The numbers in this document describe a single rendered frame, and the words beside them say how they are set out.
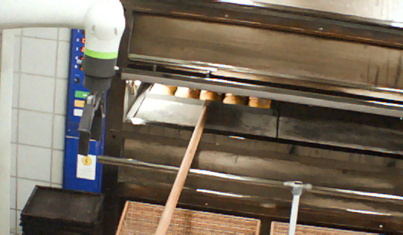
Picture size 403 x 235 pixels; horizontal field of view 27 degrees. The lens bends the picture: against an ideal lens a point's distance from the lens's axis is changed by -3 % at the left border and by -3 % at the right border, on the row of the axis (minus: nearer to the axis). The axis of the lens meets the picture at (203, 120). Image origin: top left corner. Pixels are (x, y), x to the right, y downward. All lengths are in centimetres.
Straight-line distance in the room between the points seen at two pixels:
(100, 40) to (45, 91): 120
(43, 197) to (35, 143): 27
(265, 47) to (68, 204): 97
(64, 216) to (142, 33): 76
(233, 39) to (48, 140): 86
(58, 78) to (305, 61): 97
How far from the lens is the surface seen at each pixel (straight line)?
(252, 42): 328
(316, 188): 304
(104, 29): 227
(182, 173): 292
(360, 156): 340
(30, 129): 353
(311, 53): 328
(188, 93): 370
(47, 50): 341
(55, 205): 333
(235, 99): 368
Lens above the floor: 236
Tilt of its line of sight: 19 degrees down
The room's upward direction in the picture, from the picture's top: 6 degrees clockwise
